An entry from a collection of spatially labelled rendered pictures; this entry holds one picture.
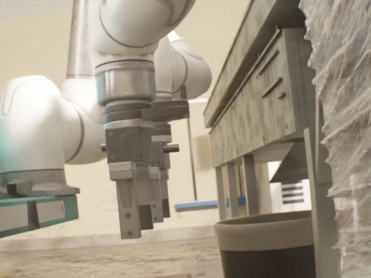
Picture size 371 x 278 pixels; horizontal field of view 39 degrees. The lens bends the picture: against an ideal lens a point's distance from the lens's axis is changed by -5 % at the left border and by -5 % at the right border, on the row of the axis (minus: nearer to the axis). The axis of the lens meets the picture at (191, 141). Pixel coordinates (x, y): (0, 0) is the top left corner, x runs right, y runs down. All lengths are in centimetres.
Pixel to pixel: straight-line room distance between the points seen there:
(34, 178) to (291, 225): 73
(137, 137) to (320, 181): 44
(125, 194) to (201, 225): 655
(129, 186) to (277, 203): 522
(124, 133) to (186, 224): 655
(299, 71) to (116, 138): 53
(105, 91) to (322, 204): 50
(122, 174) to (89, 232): 667
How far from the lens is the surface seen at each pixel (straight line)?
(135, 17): 65
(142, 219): 86
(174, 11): 64
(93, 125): 131
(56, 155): 119
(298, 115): 114
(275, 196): 590
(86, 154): 131
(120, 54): 77
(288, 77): 115
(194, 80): 117
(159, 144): 101
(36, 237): 752
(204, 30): 757
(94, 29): 78
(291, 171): 161
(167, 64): 107
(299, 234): 153
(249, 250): 155
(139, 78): 77
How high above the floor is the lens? 72
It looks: 4 degrees up
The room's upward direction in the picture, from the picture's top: 5 degrees counter-clockwise
